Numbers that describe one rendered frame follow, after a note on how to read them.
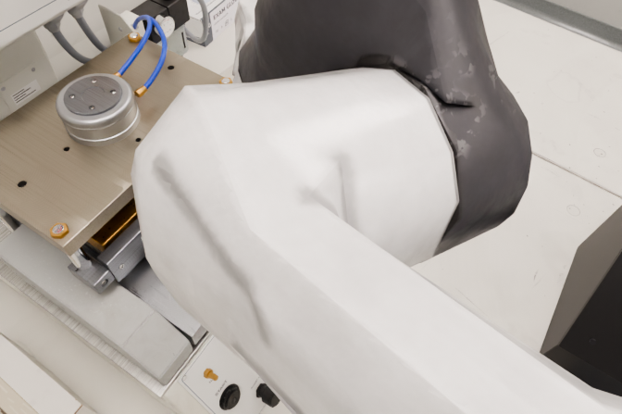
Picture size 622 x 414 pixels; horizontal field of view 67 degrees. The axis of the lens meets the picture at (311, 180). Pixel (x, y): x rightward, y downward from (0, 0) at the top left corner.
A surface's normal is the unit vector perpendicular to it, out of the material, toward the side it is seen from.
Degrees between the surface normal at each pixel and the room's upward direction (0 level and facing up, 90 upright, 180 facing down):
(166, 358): 41
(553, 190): 0
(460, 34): 46
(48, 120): 0
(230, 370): 65
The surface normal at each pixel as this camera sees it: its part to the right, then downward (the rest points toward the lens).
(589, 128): 0.05, -0.59
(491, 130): 0.46, -0.11
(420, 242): 0.55, 0.60
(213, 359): 0.79, 0.16
